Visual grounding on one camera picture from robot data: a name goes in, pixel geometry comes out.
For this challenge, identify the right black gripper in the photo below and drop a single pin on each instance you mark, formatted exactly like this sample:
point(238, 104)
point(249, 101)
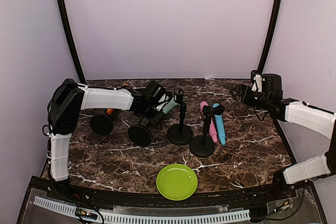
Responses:
point(245, 98)

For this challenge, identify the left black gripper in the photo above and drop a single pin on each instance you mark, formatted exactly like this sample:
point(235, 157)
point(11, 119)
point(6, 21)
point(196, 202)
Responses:
point(156, 119)

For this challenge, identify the teal toy microphone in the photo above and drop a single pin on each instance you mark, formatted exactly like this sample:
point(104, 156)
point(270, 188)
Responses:
point(169, 106)

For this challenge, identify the black stand of teal microphone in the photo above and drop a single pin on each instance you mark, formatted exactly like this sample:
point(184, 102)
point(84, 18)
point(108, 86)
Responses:
point(140, 134)

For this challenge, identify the black stand of pink microphone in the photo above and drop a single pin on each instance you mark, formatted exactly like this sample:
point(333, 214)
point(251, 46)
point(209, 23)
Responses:
point(180, 134)

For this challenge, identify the blue toy microphone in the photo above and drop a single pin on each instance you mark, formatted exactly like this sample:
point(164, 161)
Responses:
point(221, 134)

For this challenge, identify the pink toy microphone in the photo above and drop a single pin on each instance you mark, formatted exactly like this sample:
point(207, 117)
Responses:
point(212, 129)

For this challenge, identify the black stand of blue microphone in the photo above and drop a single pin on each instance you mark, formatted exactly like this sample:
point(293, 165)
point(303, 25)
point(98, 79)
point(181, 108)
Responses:
point(203, 146)

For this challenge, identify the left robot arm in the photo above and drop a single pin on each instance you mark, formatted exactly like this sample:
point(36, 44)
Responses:
point(70, 98)

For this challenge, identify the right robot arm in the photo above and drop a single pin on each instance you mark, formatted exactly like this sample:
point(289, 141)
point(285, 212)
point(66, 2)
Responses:
point(266, 93)

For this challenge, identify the orange toy microphone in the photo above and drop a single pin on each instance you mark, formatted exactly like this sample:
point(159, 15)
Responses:
point(110, 111)

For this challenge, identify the black stand of orange microphone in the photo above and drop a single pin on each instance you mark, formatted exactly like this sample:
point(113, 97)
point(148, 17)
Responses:
point(101, 124)

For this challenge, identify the green plate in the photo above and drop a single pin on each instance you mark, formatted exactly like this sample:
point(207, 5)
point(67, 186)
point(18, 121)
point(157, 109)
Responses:
point(176, 182)

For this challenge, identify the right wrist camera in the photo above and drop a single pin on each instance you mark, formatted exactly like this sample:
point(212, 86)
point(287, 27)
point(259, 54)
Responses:
point(256, 79)

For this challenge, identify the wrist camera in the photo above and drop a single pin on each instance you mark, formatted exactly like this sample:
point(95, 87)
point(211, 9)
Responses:
point(256, 79)
point(164, 100)

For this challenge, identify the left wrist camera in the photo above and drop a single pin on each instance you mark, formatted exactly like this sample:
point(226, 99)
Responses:
point(164, 100)

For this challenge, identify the black front rail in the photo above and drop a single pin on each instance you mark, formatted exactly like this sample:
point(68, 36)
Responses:
point(254, 197)

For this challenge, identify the right black frame post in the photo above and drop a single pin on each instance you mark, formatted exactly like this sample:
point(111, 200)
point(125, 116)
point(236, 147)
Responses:
point(269, 36)

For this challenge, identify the black frame post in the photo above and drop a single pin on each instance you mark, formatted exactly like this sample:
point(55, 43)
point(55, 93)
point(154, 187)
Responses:
point(70, 40)
point(269, 36)

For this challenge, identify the white slotted cable duct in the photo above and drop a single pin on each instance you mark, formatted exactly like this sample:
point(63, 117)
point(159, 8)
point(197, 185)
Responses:
point(122, 216)

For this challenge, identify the left black frame post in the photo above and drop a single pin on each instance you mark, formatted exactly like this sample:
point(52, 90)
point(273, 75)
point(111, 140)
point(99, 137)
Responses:
point(70, 40)

